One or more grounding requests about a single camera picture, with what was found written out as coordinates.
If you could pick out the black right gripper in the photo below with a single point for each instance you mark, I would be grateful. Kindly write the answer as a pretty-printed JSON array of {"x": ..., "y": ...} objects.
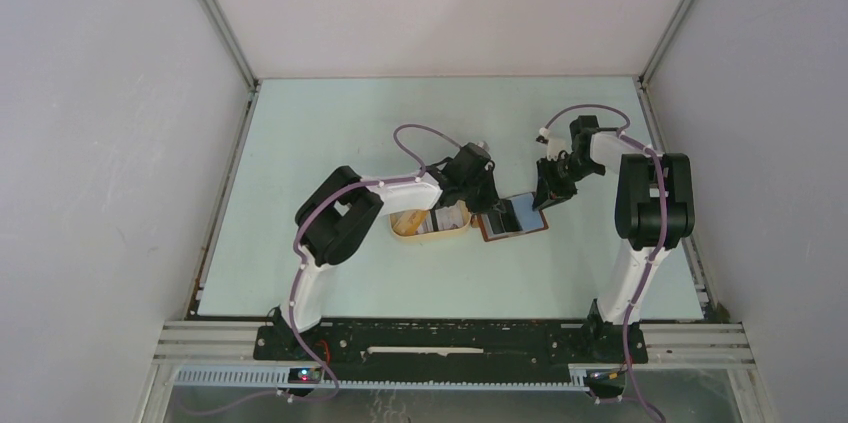
[{"x": 548, "y": 190}]

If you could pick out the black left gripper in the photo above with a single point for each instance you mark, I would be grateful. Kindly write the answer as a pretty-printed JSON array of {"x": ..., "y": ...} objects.
[{"x": 491, "y": 200}]

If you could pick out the brown leather card holder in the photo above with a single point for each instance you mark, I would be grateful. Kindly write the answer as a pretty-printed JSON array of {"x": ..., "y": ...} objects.
[{"x": 532, "y": 221}]

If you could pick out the orange VIP card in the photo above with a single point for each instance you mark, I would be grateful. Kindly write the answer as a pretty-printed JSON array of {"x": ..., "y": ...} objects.
[{"x": 407, "y": 223}]

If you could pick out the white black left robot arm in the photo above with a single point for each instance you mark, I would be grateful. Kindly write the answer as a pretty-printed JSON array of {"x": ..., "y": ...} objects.
[{"x": 332, "y": 224}]

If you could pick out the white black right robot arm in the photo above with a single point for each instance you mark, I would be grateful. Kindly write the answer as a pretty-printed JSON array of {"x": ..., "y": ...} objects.
[{"x": 653, "y": 211}]

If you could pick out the beige plastic card tray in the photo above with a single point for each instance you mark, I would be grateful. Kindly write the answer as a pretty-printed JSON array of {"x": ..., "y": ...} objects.
[{"x": 434, "y": 236}]

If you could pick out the stack of white cards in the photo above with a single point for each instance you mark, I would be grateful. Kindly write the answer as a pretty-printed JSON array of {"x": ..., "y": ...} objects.
[{"x": 445, "y": 219}]

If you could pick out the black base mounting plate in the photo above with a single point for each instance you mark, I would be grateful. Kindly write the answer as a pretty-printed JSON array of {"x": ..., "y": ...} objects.
[{"x": 471, "y": 351}]

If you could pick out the aluminium frame rail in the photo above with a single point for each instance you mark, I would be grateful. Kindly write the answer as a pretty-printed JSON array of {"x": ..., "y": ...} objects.
[{"x": 221, "y": 352}]

